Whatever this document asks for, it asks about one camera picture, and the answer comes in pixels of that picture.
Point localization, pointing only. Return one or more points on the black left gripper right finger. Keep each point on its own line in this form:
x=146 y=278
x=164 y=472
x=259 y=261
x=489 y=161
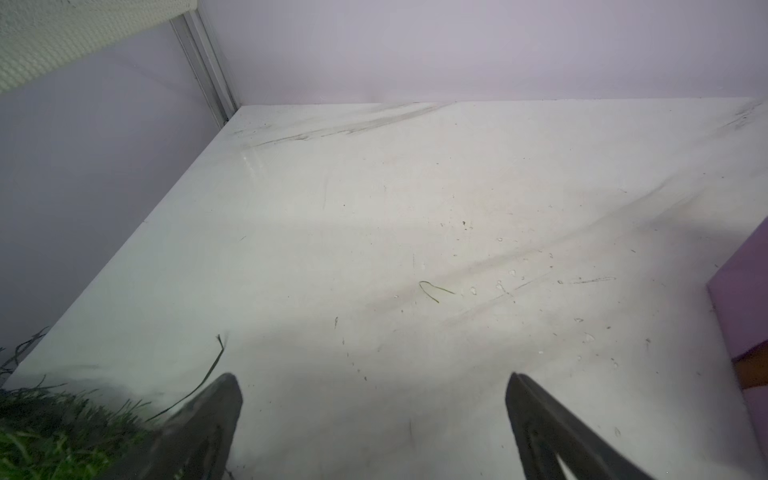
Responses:
x=550 y=437

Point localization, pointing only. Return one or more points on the purple gift box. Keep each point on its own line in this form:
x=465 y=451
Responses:
x=738 y=291

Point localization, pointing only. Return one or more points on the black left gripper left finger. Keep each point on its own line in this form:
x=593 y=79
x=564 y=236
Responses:
x=194 y=443

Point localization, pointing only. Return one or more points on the green artificial grass mat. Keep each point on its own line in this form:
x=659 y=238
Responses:
x=50 y=434

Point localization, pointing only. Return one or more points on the white two-tier mesh shelf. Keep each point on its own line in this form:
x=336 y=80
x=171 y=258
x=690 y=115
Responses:
x=38 y=37

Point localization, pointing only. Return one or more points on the brown ribbon on purple box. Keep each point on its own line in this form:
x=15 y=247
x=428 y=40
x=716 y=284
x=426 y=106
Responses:
x=751 y=368

